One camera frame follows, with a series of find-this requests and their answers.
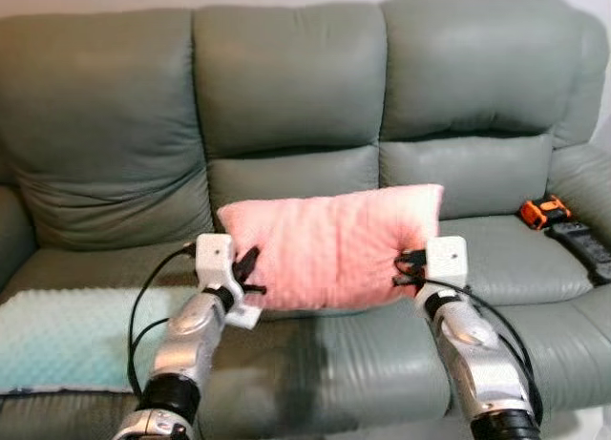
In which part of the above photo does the pink dotted pillow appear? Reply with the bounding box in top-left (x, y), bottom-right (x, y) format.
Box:
top-left (217, 182), bottom-right (446, 313)

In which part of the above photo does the grey-green leather sofa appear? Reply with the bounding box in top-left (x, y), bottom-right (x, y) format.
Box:
top-left (0, 0), bottom-right (611, 440)

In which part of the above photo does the orange and black device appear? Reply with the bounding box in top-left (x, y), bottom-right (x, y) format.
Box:
top-left (517, 197), bottom-right (573, 232)

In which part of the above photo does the black oblong device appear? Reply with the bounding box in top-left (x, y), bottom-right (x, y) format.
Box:
top-left (543, 220), bottom-right (611, 287)

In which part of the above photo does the mint dotted cloth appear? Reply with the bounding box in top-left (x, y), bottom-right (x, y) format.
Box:
top-left (0, 284), bottom-right (207, 396)

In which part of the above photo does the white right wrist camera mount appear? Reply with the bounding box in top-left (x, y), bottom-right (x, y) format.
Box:
top-left (424, 235), bottom-right (470, 291)

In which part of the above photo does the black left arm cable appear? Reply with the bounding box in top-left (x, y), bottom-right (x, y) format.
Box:
top-left (126, 243), bottom-right (199, 399)

